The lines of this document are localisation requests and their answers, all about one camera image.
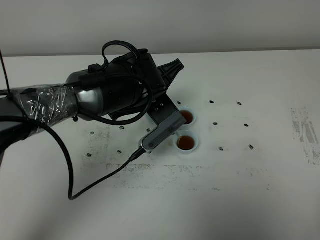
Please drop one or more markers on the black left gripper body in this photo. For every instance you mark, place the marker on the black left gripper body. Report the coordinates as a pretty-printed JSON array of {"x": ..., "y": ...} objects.
[{"x": 159, "y": 77}]

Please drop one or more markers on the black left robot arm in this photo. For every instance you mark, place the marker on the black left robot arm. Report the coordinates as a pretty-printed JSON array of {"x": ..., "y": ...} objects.
[{"x": 117, "y": 93}]

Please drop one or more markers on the far light blue teacup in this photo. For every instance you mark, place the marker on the far light blue teacup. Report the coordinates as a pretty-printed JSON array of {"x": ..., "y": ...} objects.
[{"x": 190, "y": 117}]

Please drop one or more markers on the light blue teacup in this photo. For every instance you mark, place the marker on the light blue teacup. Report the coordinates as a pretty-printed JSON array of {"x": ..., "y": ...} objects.
[
  {"x": 185, "y": 141},
  {"x": 190, "y": 117}
]

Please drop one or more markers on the near light blue teacup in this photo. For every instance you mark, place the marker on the near light blue teacup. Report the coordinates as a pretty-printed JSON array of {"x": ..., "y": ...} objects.
[{"x": 185, "y": 141}]

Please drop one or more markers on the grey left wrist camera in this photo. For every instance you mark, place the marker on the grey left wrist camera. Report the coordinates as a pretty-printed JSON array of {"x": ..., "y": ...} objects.
[{"x": 168, "y": 120}]

